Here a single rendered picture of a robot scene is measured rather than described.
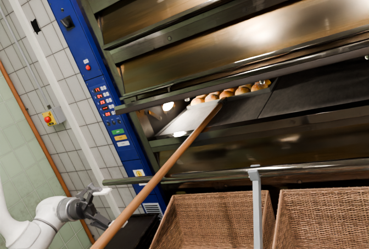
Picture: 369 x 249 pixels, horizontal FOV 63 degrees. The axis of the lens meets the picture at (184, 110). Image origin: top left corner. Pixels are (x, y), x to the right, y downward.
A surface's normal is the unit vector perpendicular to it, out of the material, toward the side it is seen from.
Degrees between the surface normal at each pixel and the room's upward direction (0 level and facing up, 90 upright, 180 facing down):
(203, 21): 90
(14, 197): 90
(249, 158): 70
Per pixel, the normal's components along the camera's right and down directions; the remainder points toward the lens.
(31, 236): 0.61, -0.46
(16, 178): 0.83, -0.18
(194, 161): -0.53, 0.05
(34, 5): -0.44, 0.38
